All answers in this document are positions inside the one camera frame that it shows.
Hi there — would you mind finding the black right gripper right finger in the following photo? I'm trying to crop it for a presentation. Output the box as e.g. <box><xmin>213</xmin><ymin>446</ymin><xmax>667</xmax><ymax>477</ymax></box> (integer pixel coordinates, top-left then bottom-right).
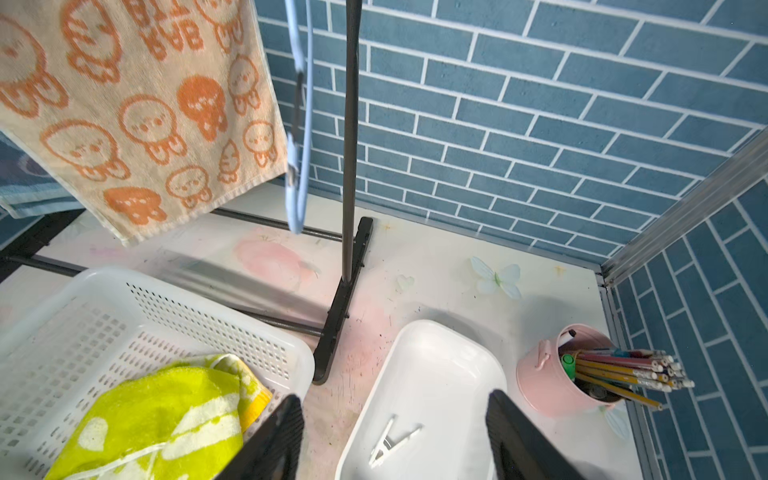
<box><xmin>485</xmin><ymin>389</ymin><xmax>583</xmax><ymax>480</ymax></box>

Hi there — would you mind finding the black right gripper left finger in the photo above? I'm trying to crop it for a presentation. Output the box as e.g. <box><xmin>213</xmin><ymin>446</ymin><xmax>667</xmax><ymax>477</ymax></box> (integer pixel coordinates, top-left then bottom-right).
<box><xmin>216</xmin><ymin>394</ymin><xmax>305</xmax><ymax>480</ymax></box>

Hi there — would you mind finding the yellow green towel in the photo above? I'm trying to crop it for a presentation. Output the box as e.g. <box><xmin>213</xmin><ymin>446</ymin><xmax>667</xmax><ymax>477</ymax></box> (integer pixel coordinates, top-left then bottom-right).
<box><xmin>46</xmin><ymin>354</ymin><xmax>273</xmax><ymax>479</ymax></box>

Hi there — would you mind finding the beige clothespin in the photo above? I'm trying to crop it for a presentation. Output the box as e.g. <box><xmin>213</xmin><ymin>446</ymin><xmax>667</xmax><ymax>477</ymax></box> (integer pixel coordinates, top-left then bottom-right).
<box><xmin>368</xmin><ymin>415</ymin><xmax>423</xmax><ymax>469</ymax></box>

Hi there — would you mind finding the light blue wire hanger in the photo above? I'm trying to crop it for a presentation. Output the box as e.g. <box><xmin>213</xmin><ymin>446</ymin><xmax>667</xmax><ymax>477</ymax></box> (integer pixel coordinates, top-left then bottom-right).
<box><xmin>285</xmin><ymin>0</ymin><xmax>314</xmax><ymax>234</ymax></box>

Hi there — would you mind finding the orange bunny towel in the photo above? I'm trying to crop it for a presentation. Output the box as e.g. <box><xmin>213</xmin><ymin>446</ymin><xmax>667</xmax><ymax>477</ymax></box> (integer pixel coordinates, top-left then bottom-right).
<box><xmin>1</xmin><ymin>1</ymin><xmax>287</xmax><ymax>245</ymax></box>

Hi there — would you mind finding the pink metal pen bucket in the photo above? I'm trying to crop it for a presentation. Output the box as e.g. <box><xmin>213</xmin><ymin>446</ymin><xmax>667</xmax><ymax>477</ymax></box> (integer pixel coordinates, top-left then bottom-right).
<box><xmin>516</xmin><ymin>324</ymin><xmax>620</xmax><ymax>418</ymax></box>

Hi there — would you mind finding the white rectangular tray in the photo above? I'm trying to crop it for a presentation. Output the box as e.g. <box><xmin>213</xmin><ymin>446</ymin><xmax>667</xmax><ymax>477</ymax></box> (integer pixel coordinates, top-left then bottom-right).
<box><xmin>335</xmin><ymin>320</ymin><xmax>507</xmax><ymax>479</ymax></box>

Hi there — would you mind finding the green highlighter marker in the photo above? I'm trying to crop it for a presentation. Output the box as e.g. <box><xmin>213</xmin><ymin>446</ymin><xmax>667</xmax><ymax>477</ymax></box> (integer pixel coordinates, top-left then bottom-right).
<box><xmin>560</xmin><ymin>354</ymin><xmax>576</xmax><ymax>381</ymax></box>

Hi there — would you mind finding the bundle of coloured pencils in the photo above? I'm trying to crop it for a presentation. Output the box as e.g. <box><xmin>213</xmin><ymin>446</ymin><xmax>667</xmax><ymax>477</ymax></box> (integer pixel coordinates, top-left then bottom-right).
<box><xmin>561</xmin><ymin>348</ymin><xmax>696</xmax><ymax>411</ymax></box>

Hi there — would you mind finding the white perforated plastic basket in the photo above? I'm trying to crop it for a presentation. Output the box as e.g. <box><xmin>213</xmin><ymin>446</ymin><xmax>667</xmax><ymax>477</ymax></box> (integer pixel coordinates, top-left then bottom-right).
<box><xmin>1</xmin><ymin>267</ymin><xmax>315</xmax><ymax>479</ymax></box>

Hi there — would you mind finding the blue bear towel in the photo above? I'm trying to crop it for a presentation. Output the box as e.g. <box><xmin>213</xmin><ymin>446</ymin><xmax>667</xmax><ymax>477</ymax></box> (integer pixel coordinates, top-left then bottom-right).
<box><xmin>1</xmin><ymin>134</ymin><xmax>83</xmax><ymax>219</ymax></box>

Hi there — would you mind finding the black clothes rack frame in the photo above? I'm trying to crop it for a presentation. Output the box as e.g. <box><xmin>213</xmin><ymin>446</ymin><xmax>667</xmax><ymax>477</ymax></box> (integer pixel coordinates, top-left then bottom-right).
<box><xmin>0</xmin><ymin>0</ymin><xmax>374</xmax><ymax>386</ymax></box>

